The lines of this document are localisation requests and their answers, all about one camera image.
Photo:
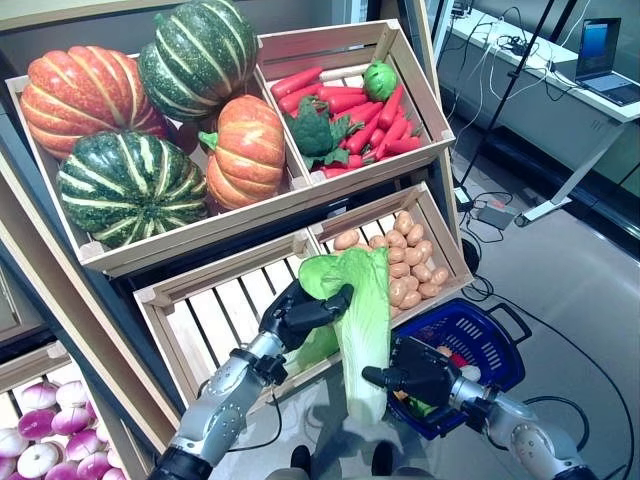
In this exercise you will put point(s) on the black power adapter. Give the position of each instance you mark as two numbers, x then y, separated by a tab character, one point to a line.
462	199

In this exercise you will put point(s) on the dark green broccoli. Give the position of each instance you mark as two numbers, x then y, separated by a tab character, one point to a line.
312	130

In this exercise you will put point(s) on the red bell pepper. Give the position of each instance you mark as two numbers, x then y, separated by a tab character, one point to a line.
457	360

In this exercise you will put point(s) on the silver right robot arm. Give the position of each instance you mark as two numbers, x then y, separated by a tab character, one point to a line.
525	435

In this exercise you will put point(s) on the silver left robot leg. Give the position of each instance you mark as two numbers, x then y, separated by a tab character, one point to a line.
300	457

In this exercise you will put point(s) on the white desk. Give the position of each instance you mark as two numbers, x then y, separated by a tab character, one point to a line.
550	115

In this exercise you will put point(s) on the dark price label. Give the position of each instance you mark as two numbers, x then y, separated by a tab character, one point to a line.
339	209

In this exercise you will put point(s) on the round green lettuce head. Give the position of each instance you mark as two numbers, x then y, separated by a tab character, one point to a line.
380	80

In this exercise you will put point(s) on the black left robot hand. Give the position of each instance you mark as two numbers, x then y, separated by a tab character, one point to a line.
295	315

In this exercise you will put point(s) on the purple white onion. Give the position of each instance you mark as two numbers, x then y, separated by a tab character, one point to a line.
92	466
37	395
10	442
62	472
70	420
37	422
70	392
82	444
91	409
102	431
6	469
115	457
37	460

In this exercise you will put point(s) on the light wooden slatted crate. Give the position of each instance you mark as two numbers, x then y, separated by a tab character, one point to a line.
320	47
25	330
365	217
200	225
30	367
215	277

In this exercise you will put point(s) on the grey electronics box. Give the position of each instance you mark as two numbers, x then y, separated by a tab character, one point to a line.
497	215

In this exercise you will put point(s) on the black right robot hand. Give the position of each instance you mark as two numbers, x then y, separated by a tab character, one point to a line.
425	375

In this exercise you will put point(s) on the tan potato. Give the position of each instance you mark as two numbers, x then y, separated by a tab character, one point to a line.
396	255
346	240
429	289
440	275
412	256
442	351
412	283
410	299
398	270
377	241
395	239
398	290
425	248
420	272
402	222
415	235

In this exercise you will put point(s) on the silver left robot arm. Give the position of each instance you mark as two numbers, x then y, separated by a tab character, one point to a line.
225	400

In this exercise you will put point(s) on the red orange carrot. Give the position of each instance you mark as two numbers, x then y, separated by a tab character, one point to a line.
405	145
367	111
350	103
340	171
362	136
292	102
391	107
394	132
342	92
297	81

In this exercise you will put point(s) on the large orange striped pumpkin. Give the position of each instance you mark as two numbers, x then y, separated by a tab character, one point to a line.
85	95

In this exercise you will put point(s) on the black tripod stand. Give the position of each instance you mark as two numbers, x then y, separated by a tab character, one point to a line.
512	75

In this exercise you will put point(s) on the blue plastic shopping basket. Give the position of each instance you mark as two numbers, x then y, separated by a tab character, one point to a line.
500	360

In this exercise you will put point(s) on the round black stand base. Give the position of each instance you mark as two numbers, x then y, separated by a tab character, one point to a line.
472	255

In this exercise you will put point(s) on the open grey laptop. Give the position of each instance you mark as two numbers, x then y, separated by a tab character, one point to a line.
597	45

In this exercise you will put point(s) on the green striped pumpkin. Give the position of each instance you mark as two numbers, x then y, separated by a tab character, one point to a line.
130	190
200	55

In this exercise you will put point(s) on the small orange striped pumpkin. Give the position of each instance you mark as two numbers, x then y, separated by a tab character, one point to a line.
245	150

